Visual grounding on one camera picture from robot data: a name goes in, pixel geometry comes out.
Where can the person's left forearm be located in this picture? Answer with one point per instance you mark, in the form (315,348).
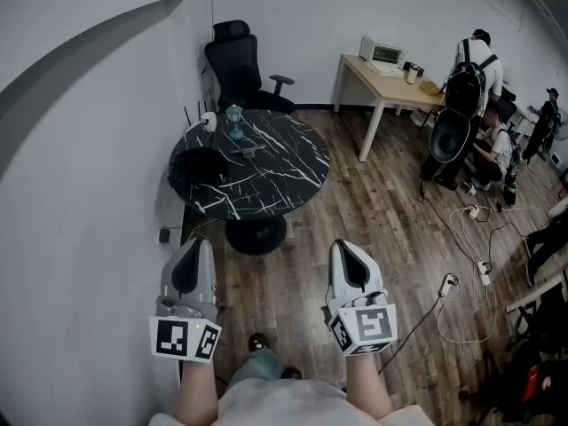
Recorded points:
(195,388)

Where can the person's right forearm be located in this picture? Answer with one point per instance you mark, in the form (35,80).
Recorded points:
(366,384)

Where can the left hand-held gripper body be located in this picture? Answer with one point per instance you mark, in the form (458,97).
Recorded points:
(184,333)

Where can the white cup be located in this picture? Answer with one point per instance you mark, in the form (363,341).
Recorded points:
(209,121)

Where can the person's jeans leg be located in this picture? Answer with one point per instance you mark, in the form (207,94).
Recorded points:
(257,366)

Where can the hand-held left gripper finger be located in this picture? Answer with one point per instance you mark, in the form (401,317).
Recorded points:
(207,269)
(168,269)

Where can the wooden desk with white legs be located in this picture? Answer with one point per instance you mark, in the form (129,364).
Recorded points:
(390,89)

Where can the person's left shoe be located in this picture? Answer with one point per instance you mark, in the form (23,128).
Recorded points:
(258,341)

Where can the black office chair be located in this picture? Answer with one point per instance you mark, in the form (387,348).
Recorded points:
(235,65)

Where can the white bar frame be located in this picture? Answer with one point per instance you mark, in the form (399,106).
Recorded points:
(532,295)

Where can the black equipment pile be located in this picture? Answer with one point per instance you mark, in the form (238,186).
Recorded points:
(550,340)

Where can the person's right shoe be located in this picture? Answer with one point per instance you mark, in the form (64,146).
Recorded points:
(291,373)

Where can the round black marble table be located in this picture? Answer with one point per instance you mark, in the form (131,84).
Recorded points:
(275,175)

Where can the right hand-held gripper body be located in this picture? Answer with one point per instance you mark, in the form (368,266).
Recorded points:
(368,326)

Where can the small black box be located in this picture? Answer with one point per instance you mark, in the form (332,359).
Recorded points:
(412,66)

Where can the flat white box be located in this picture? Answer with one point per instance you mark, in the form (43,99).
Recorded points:
(384,69)

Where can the white fan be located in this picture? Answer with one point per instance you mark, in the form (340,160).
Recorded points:
(562,124)

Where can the white router with black antennas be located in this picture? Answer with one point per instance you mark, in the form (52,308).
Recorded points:
(195,127)

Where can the white power strip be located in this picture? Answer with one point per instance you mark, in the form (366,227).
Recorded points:
(474,211)
(447,284)
(484,273)

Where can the white toaster oven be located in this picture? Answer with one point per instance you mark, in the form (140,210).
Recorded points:
(381,51)

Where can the small white mug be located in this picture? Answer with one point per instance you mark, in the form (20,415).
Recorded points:
(412,77)

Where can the person's shoe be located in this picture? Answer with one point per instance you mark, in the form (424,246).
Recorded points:
(258,341)
(291,373)

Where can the person's white shirt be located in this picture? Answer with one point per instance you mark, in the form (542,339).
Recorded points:
(284,404)

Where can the wall socket with adapter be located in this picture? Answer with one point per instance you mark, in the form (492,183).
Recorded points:
(165,236)

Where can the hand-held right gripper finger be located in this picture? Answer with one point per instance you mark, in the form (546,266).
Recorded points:
(336,273)
(373,278)

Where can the black round open bag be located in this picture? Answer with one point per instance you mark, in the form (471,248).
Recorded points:
(448,138)

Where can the woven basket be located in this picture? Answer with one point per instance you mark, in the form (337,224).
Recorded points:
(429,86)

